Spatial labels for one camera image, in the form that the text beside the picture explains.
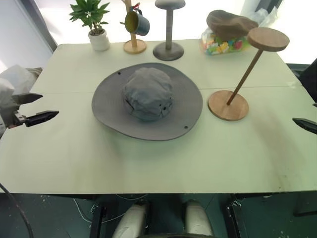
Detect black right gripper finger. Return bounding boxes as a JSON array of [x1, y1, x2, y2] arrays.
[[292, 118, 317, 135]]

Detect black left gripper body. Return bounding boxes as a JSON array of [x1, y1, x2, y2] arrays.
[[6, 98, 29, 129]]

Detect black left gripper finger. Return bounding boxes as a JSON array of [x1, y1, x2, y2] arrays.
[[12, 92, 44, 105], [25, 110, 59, 128]]

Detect wooden disc hat stand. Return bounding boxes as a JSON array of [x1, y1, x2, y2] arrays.
[[208, 27, 290, 122]]

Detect grey wide-brim fabric hat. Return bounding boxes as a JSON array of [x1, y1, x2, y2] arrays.
[[91, 62, 204, 142]]

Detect grey felt hat stand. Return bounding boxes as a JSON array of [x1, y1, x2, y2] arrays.
[[152, 0, 186, 61]]

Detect green plant in white pot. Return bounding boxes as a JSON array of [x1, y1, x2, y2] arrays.
[[69, 0, 111, 52]]

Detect crumpled clear plastic bag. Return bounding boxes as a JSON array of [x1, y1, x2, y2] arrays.
[[249, 6, 280, 28]]

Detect clear bag of colourful pieces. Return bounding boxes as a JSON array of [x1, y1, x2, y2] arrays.
[[199, 27, 251, 56]]

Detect wooden mug tree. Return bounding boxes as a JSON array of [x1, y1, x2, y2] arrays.
[[120, 0, 148, 55]]

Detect brown flat cap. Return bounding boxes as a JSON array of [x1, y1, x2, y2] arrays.
[[206, 9, 259, 41]]

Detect dark blue enamel mug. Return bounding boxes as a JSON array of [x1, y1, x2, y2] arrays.
[[124, 7, 151, 37]]

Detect white robot left leg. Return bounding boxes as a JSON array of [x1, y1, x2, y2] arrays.
[[114, 203, 150, 238]]

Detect white robot leg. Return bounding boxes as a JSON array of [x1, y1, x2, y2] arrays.
[[114, 203, 150, 238], [184, 199, 214, 238]]

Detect white robot right leg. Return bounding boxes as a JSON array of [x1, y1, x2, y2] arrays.
[[184, 199, 214, 238]]

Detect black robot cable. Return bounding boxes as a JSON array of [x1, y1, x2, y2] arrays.
[[0, 182, 35, 238]]

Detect thin white floor cable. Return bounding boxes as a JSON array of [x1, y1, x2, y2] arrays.
[[72, 197, 117, 224]]

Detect black table frame leg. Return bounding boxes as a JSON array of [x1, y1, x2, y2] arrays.
[[222, 194, 241, 238], [88, 198, 107, 238]]

